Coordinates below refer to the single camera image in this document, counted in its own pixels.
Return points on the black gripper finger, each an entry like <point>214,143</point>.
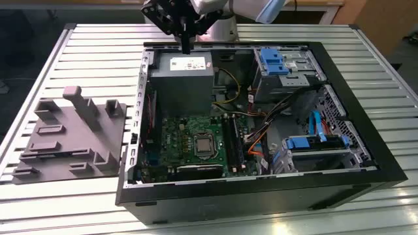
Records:
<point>203,25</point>
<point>153,12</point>

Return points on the dark RAM stick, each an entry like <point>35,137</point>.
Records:
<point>55,155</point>
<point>240,147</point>

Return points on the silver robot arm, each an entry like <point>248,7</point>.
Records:
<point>242,9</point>

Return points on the black RAM slot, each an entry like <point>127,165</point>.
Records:
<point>235,144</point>
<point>228,144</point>

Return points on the blue plastic drive latch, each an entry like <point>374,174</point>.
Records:
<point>272,61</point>

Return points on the grey power supply unit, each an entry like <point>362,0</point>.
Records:
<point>179,90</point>

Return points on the metal drive cage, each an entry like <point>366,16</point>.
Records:
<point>295,82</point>

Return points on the green motherboard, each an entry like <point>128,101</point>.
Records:
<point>172,132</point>

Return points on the silver CPU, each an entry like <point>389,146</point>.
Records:
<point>203,145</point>

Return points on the brown wooden cabinet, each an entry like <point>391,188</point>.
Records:
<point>375,19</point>

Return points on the hard disk blue carrier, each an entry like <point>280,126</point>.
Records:
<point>300,143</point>

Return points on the grey parts rack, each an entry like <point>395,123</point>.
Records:
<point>75,137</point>

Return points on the black graphics card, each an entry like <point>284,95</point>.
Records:
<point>199,171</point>

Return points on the metal disk bay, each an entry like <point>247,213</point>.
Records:
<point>320,153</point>

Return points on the black PC case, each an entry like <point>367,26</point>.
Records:
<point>228,203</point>

